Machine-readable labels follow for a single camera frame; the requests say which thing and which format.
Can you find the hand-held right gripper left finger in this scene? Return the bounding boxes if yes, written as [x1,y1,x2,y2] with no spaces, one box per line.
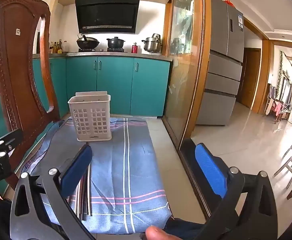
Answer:
[9,144,94,240]

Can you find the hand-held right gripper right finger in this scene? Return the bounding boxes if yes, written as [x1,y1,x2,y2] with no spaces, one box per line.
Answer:
[186,143,278,240]

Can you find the black chopstick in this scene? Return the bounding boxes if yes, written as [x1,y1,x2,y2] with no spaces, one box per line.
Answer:
[87,164,93,217]

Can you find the dark brown chopstick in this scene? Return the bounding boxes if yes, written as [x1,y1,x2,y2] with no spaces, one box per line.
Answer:
[77,184,83,220]

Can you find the white plastic utensil basket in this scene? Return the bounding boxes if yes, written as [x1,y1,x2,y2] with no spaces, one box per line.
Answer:
[68,91,111,142]

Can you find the person's right hand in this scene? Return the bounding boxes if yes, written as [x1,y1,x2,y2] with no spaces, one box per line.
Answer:
[145,226,178,240]

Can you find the blue plaid cloth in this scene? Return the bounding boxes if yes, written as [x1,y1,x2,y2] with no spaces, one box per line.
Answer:
[23,117,173,234]

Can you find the carved wooden chair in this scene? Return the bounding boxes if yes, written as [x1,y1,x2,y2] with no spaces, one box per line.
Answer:
[0,0,61,198]

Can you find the person's dark trousers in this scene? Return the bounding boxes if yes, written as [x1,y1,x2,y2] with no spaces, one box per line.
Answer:
[164,217,208,233]

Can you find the clothes drying rack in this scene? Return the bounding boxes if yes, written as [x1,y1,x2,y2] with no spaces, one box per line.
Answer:
[265,84,292,124]

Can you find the teal base cabinets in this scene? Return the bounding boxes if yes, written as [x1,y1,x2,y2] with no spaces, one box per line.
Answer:
[0,55,173,117]

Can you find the wooden door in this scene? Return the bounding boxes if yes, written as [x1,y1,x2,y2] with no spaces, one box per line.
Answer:
[237,47,262,109]

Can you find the wood framed glass sliding door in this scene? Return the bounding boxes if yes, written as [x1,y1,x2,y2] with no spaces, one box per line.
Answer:
[162,0,212,153]

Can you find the grey refrigerator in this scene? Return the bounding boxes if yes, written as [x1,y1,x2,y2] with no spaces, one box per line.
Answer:
[196,0,245,126]

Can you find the black wok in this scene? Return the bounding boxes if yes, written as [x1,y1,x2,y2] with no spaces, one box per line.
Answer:
[76,34,100,50]

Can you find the grey kitchen counter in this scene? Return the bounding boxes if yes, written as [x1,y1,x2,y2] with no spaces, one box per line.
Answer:
[32,51,173,62]

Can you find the black lidded pot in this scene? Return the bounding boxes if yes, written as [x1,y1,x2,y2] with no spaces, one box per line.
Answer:
[106,37,125,49]

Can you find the stainless steel pot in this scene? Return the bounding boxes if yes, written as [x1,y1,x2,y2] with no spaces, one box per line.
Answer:
[141,33,163,53]

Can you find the black range hood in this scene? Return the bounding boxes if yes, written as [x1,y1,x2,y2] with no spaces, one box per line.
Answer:
[75,0,141,34]

